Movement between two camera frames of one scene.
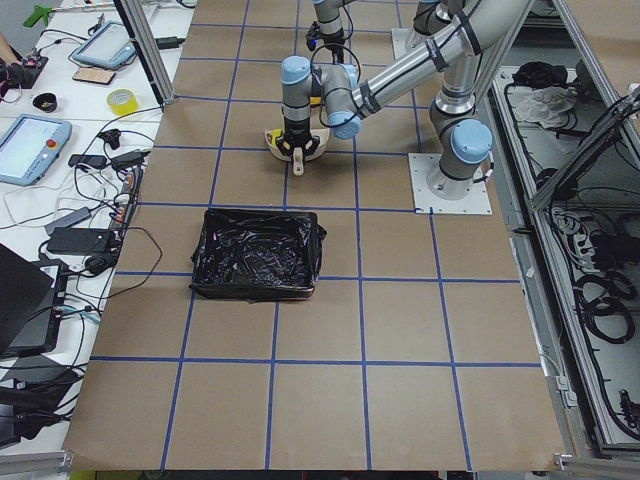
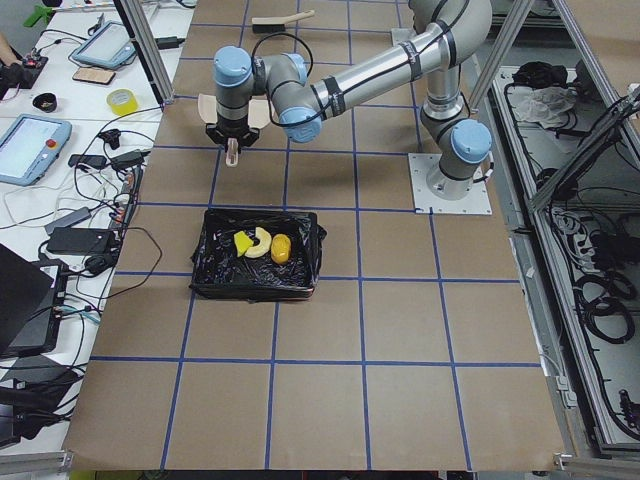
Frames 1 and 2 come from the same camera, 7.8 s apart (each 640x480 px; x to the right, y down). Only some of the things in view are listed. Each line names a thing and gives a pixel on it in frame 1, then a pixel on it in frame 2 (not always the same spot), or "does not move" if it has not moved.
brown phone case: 93,75 does not move
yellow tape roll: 123,101 does not move
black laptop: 29,297 does not move
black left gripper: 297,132 to 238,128
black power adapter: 88,241 does not move
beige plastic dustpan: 324,136 to 258,116
